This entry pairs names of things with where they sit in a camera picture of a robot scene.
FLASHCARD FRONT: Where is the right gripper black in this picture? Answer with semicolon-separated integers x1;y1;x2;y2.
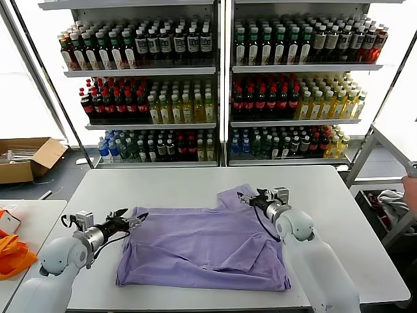
237;187;275;216

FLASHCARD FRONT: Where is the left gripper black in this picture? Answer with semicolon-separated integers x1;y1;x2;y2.
103;208;150;235

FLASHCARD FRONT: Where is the purple t-shirt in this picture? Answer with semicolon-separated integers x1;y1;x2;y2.
115;184;292;292

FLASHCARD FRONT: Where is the person forearm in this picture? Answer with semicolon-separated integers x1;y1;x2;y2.
401;174;417;213

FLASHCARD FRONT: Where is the blue water bottle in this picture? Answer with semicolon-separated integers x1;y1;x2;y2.
108;137;119;162
240;136;252;159
229;136;242;159
98;138;110;163

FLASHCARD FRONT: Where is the red cap cola bottle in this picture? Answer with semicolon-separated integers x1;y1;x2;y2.
91;91;105;121
176;135;188;161
124;91;138;121
232;87;245;113
113;91;127;121
255;86;267;113
80;91;94;121
186;135;197;161
102;91;116;121
319;131;330;156
277;85;289;113
309;131;320;157
266;85;278;113
244;87;256;113
287;85;300;113
136;90;149;121

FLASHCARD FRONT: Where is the black storage crate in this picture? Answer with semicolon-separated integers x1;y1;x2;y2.
354;188;417;241

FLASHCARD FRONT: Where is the open cardboard box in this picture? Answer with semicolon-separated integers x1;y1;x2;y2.
0;136;69;185

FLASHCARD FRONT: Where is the white orange small box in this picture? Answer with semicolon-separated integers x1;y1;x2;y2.
0;208;22;235

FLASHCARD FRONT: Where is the orange cloth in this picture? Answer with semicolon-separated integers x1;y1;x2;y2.
0;230;38;280

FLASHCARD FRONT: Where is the red garment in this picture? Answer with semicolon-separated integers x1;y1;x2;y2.
366;191;388;229

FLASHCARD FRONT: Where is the white sticks bundle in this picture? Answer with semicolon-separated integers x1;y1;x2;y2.
0;148;36;163

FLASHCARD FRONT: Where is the white grey garment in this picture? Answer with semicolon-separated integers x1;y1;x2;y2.
377;190;408;226

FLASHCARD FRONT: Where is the grey metal shelf unit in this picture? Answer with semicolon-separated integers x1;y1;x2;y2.
38;0;219;170
229;0;385;167

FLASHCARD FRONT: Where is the green cap tea bottle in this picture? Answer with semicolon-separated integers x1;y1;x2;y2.
121;29;137;69
260;27;274;65
247;27;261;65
94;31;111;70
108;30;124;70
70;32;86;70
81;31;99;70
287;27;300;64
274;27;287;65
300;27;313;64
234;27;248;65

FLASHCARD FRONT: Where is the dark drink bottle grey label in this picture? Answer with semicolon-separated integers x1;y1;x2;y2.
360;25;376;63
172;27;186;62
337;25;352;63
158;27;171;62
349;25;365;63
146;27;160;62
199;26;212;61
134;28;148;62
186;27;199;61

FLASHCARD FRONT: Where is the dark drink bottle beige label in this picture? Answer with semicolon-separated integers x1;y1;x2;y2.
324;25;340;63
311;25;328;63

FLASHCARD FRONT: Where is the reddish tea bottle white label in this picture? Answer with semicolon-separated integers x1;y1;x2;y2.
59;33;74;71

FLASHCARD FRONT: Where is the red drink bottle white cap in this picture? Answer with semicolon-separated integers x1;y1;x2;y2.
371;27;388;63

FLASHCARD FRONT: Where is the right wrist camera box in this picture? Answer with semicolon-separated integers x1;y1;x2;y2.
265;186;291;205

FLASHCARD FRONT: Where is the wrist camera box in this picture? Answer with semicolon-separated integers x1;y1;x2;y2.
75;211;96;229
265;186;291;205

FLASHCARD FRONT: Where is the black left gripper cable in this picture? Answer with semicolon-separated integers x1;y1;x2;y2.
93;228;133;254

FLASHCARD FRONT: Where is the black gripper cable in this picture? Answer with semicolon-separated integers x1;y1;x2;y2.
93;228;133;254
253;205;281;243

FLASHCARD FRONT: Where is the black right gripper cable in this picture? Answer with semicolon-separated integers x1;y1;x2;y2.
253;205;281;243

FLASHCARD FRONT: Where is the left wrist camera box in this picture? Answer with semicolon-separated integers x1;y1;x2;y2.
75;211;96;229

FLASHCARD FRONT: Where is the grey metal frame table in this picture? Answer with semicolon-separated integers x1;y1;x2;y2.
345;123;417;248

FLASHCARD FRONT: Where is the thin dark metal post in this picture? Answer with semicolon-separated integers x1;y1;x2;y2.
369;33;417;130
10;0;96;170

